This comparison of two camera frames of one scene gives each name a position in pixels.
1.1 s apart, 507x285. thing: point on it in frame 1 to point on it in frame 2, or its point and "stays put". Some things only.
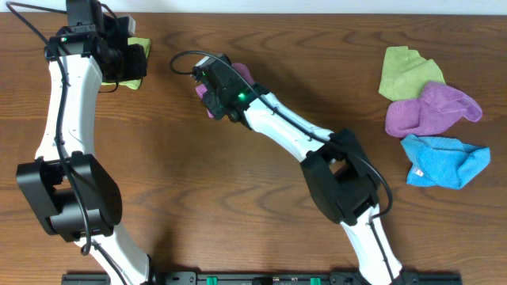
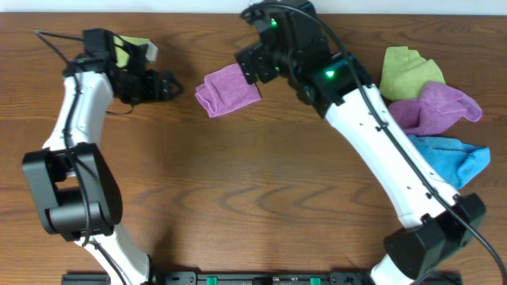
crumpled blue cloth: [444, 162] stays put
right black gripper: [217, 112] to [258, 53]
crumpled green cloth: [405, 74] stays put
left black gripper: [139, 64] to [155, 92]
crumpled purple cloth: [438, 106] stays put
